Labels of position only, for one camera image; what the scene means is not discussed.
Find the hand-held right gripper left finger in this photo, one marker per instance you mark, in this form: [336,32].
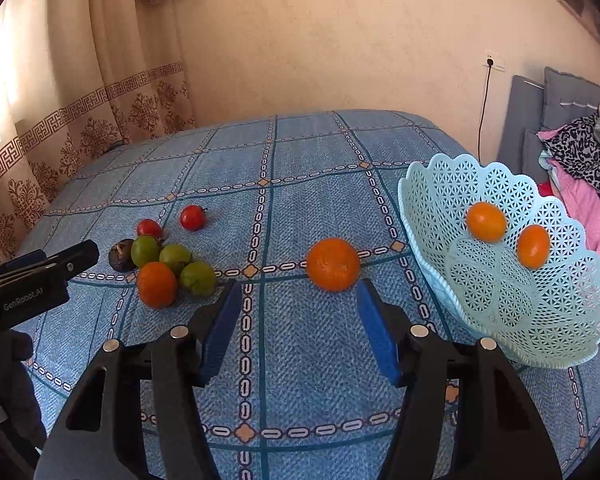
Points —
[225,325]

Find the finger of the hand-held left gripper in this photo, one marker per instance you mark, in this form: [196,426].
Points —
[26,259]
[70,262]

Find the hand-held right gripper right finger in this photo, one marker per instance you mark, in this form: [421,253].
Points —
[380,330]

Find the dark purple fruit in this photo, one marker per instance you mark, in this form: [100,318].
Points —
[120,256]

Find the green fruit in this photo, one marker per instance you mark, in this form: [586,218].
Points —
[145,250]
[198,277]
[175,257]

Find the small orange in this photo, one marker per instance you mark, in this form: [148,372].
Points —
[156,284]
[486,221]
[533,246]

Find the large orange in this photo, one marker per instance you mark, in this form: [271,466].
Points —
[333,264]

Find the red tomato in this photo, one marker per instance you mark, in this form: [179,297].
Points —
[149,228]
[192,217]

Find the light blue plastic basket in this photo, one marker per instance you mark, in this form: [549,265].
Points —
[505,300]

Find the blue patterned bedsheet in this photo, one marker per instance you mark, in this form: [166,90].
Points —
[305,170]

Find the beige patterned curtain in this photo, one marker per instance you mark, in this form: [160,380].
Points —
[80,60]

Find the pile of clothes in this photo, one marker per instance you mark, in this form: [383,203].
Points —
[580,200]

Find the grey padded headboard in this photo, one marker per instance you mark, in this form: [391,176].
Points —
[520,110]

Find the leopard print cloth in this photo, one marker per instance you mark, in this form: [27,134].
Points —
[585,145]

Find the white wall socket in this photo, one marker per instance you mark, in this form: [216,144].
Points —
[495,62]

